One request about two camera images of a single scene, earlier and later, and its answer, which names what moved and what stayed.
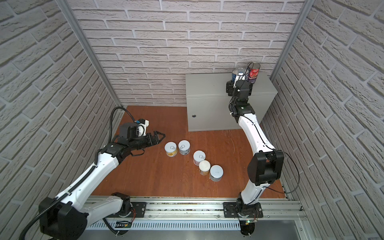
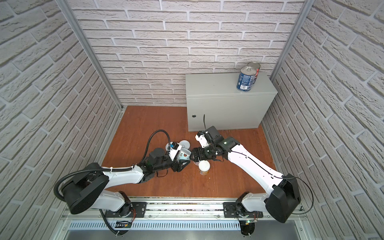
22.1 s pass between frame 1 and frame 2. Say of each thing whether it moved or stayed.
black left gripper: moved
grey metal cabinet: stayed
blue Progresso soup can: moved
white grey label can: stayed
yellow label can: stayed
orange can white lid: stayed
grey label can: moved
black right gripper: moved
